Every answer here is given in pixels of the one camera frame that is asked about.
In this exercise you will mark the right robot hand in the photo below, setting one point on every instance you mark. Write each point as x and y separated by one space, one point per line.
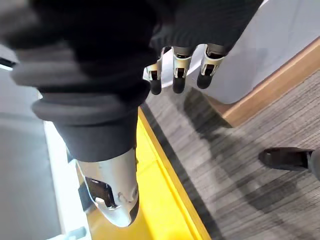
95 75

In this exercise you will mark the yellow shelf board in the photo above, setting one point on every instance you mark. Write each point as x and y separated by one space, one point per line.
160 200

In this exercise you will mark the wooden skirting strip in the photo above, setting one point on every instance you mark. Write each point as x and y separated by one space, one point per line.
275 87

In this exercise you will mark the white rounded panel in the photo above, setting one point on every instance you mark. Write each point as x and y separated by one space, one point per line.
275 37

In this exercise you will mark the dark robot foot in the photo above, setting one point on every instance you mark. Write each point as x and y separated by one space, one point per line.
282 158

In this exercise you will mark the silver robot leg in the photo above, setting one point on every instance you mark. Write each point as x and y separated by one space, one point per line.
314 162

